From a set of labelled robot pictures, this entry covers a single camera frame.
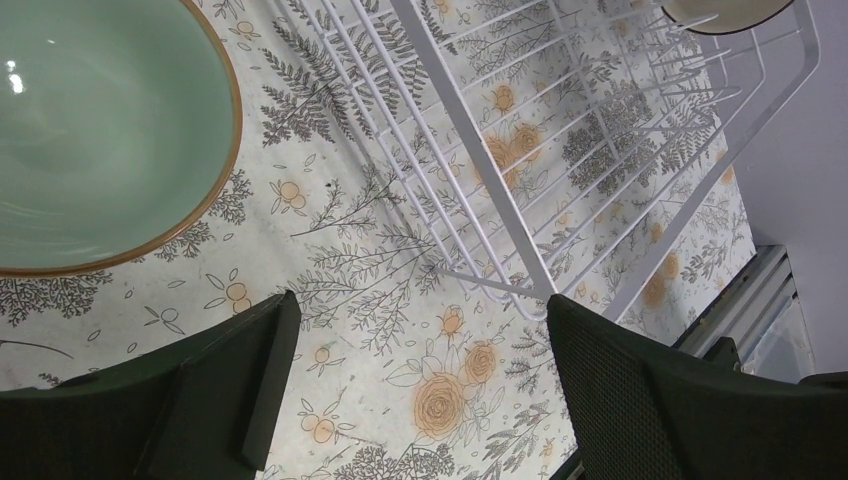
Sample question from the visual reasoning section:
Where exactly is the white wire dish rack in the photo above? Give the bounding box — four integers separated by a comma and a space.
264, 1, 820, 327

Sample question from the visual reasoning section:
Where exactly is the teal white mug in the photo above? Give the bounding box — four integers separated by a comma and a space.
661, 0, 794, 36

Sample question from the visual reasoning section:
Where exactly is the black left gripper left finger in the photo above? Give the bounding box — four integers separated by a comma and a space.
1, 292, 301, 479

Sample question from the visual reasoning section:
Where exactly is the pale green ceramic bowl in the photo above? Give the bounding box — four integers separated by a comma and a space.
1, 1, 243, 277

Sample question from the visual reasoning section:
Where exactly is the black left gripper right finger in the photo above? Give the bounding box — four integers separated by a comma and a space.
546, 295, 847, 479

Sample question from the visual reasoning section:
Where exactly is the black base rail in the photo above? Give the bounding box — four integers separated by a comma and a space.
549, 334, 743, 480

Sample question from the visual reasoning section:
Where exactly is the floral patterned table mat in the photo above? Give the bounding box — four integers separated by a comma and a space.
1, 1, 754, 479

